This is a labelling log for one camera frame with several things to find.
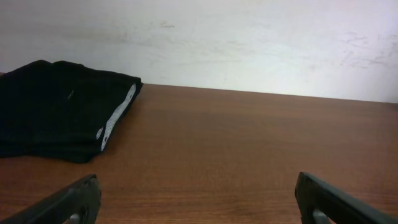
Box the folded black clothes stack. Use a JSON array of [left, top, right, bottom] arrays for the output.
[[1, 60, 143, 163]]

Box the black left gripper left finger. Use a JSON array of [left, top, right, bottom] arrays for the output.
[[1, 174, 101, 224]]

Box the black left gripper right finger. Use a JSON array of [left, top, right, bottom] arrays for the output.
[[295, 172, 397, 224]]

